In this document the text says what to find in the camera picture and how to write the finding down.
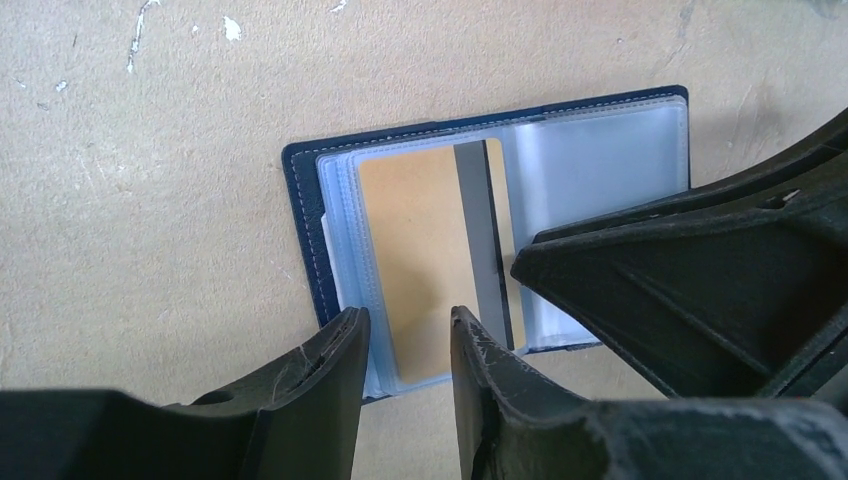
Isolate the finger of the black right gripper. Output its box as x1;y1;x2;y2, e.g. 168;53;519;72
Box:
511;113;847;399

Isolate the blue leather card holder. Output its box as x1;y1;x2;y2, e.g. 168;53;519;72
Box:
281;85;691;402

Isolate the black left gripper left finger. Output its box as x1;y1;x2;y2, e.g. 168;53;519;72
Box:
1;308;370;479

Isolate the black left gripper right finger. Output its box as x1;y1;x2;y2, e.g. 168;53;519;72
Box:
451;306;847;479

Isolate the gold card with stripe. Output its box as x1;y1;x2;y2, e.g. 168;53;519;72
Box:
357;138;527;392

